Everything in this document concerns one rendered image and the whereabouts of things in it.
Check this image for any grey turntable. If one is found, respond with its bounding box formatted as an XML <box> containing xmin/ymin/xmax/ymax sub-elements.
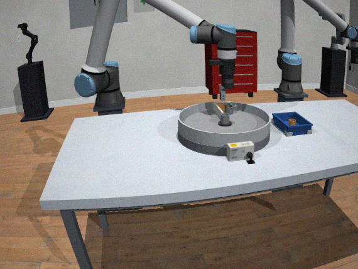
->
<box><xmin>177</xmin><ymin>102</ymin><xmax>272</xmax><ymax>155</ymax></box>

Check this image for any blue crate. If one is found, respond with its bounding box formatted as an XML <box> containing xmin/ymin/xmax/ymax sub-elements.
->
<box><xmin>271</xmin><ymin>111</ymin><xmax>314</xmax><ymax>138</ymax></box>

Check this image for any red tool cabinet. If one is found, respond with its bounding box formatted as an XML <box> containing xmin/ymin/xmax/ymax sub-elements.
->
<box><xmin>203</xmin><ymin>29</ymin><xmax>259</xmax><ymax>99</ymax></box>

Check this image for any white control box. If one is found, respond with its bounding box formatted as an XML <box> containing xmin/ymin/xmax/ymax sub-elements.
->
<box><xmin>225</xmin><ymin>141</ymin><xmax>257</xmax><ymax>165</ymax></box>

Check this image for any white table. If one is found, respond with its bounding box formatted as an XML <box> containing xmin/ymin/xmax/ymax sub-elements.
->
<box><xmin>39</xmin><ymin>99</ymin><xmax>358</xmax><ymax>269</ymax></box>

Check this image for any white green sign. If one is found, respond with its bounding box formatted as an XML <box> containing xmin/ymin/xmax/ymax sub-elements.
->
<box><xmin>133</xmin><ymin>0</ymin><xmax>156</xmax><ymax>13</ymax></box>

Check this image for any black box pedestal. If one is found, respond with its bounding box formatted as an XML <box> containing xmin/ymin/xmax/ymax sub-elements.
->
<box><xmin>18</xmin><ymin>60</ymin><xmax>55</xmax><ymax>123</ymax></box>
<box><xmin>316</xmin><ymin>46</ymin><xmax>349</xmax><ymax>97</ymax></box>

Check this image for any grey wall board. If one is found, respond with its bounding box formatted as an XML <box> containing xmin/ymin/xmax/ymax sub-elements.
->
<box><xmin>69</xmin><ymin>0</ymin><xmax>128</xmax><ymax>30</ymax></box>

